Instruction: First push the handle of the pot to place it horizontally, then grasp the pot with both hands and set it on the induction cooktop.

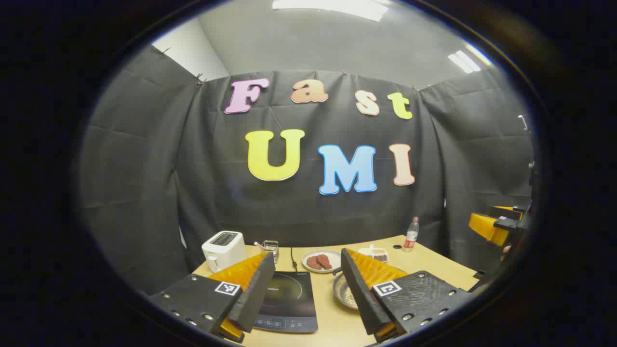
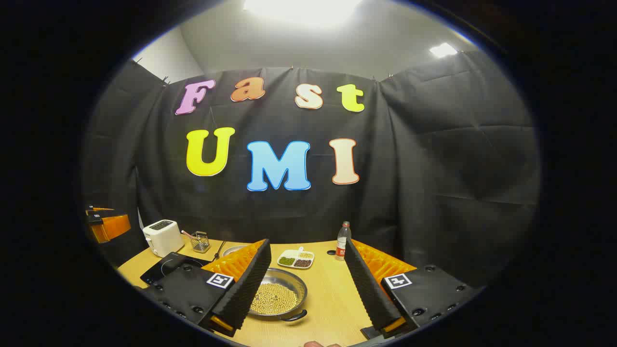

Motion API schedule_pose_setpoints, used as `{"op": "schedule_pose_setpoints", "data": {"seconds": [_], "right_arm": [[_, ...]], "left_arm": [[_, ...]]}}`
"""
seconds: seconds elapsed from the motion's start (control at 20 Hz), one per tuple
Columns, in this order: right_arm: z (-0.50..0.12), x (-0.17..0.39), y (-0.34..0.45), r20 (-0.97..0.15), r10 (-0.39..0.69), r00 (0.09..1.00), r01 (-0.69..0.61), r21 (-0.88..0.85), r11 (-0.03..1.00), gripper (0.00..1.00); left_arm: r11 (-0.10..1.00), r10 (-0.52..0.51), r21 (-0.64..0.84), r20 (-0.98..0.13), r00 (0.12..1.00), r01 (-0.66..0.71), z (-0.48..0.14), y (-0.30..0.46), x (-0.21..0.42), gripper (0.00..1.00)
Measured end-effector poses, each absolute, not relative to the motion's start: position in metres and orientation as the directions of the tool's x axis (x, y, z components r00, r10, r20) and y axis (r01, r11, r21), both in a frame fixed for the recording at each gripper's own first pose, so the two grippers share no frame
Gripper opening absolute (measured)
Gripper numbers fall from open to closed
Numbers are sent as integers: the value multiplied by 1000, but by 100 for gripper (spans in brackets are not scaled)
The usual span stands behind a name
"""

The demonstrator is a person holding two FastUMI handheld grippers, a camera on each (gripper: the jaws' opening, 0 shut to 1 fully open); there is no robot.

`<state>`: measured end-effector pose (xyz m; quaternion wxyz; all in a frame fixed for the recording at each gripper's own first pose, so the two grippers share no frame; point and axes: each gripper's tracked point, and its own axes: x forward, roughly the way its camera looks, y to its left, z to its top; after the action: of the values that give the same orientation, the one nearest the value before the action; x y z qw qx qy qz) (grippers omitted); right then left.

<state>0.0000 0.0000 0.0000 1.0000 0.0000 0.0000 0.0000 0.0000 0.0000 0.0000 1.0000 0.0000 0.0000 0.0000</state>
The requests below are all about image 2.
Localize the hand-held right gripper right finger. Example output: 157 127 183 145
343 239 484 340

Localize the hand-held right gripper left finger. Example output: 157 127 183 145
143 239 271 338

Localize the steel pot with black handles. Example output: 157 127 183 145
248 268 308 322

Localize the black induction cooktop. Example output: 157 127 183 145
140 252 213 286

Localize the pile of yellow soybeans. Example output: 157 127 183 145
250 282 298 316

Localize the white toaster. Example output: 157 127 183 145
143 219 185 258

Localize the water bottle with red label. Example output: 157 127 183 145
335 221 352 262

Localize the white divided dish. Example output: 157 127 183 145
278 247 315 269

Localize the black backdrop cloth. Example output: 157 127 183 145
82 51 540 290

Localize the small ceiling light panel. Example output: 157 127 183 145
429 42 458 58

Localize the large ceiling light panel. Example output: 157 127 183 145
242 0 363 27

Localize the wire utensil holder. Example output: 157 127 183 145
191 231 211 254

